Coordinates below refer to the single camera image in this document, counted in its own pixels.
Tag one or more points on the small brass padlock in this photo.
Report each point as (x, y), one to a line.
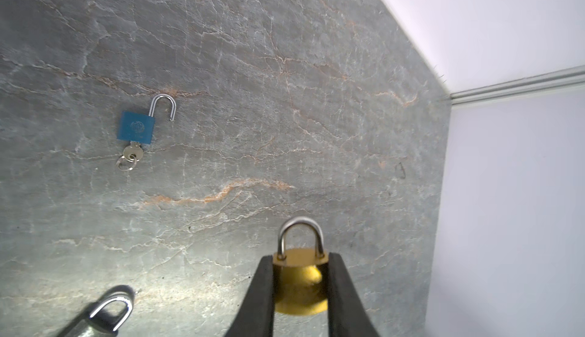
(301, 274)

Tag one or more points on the dark grey padlock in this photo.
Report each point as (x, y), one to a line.
(96, 321)

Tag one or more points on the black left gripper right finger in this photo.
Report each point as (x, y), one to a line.
(346, 313)

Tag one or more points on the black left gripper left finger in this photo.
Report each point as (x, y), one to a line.
(256, 314)

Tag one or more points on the blue padlock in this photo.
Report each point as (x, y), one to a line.
(136, 127)

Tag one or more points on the aluminium frame corner post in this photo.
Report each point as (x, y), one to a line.
(549, 81)

